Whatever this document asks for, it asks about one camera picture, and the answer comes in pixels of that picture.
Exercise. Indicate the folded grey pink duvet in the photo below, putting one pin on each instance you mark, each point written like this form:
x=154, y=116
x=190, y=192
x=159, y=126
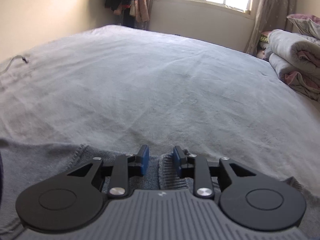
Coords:
x=295, y=59

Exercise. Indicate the grey bed sheet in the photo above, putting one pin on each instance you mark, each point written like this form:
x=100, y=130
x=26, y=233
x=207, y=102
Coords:
x=118, y=88

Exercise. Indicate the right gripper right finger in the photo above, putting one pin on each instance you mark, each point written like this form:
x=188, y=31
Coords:
x=183, y=162

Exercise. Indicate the grey knit sweater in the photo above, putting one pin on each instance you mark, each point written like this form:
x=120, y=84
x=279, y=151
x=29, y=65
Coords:
x=57, y=191

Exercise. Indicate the stuffed toy by bed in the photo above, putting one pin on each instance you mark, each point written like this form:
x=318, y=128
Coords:
x=263, y=51

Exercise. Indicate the pink grey pillow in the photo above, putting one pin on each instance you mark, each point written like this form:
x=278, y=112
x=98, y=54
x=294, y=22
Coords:
x=306, y=24

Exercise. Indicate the grey patterned curtain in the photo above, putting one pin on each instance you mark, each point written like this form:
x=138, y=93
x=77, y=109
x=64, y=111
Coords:
x=270, y=15

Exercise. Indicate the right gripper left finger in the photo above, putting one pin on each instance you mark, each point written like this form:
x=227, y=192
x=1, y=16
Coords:
x=138, y=163

